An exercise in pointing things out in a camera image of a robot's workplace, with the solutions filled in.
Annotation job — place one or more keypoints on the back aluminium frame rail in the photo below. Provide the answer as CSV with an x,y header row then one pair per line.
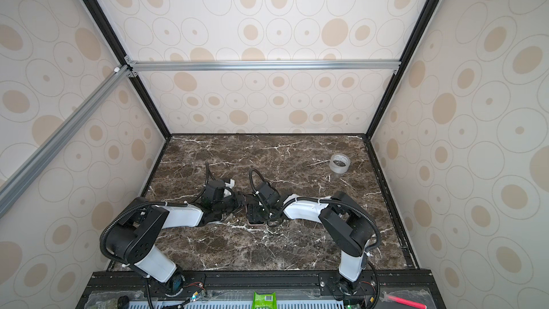
x,y
260,66

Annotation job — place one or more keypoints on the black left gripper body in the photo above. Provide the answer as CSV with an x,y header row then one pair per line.
x,y
227,205

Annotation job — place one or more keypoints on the clear tape roll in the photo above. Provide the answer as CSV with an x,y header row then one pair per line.
x,y
339,163

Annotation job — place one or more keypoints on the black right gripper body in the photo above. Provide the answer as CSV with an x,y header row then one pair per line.
x,y
256,209

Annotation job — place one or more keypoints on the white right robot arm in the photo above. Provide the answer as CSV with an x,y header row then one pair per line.
x,y
352,229

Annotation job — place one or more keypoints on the pink pen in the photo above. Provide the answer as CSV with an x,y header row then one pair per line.
x,y
404,302

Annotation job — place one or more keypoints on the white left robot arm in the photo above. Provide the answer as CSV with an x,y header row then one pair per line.
x,y
130,238

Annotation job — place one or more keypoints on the aluminium frame rail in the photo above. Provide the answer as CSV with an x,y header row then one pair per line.
x,y
260,66
17,184

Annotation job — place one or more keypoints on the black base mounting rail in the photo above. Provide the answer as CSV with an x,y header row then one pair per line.
x,y
289,289

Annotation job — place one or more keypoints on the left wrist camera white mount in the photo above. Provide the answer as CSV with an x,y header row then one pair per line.
x,y
229,183

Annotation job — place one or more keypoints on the left aluminium frame rail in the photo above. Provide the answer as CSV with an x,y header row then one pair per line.
x,y
17,184

